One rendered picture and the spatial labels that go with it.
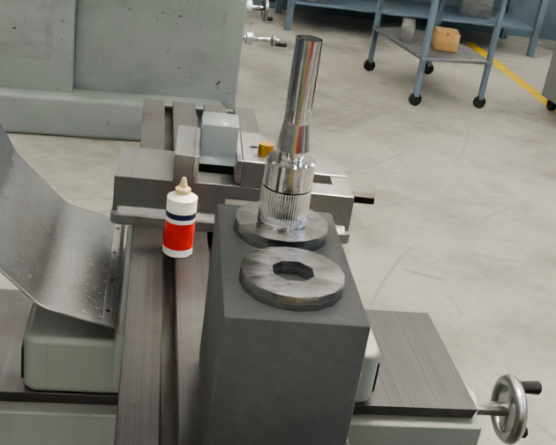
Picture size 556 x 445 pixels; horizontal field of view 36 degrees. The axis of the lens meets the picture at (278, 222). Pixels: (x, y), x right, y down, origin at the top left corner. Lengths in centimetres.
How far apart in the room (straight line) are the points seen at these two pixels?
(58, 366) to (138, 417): 35
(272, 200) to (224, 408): 19
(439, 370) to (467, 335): 158
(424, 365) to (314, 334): 72
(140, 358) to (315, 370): 29
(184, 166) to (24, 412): 40
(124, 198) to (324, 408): 59
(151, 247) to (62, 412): 26
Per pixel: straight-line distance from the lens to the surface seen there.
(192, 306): 104
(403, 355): 140
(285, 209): 78
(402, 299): 308
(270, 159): 78
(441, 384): 136
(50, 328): 120
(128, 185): 122
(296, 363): 70
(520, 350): 297
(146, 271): 111
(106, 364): 119
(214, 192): 122
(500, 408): 151
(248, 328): 68
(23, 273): 115
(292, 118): 76
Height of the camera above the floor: 145
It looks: 25 degrees down
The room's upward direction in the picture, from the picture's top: 8 degrees clockwise
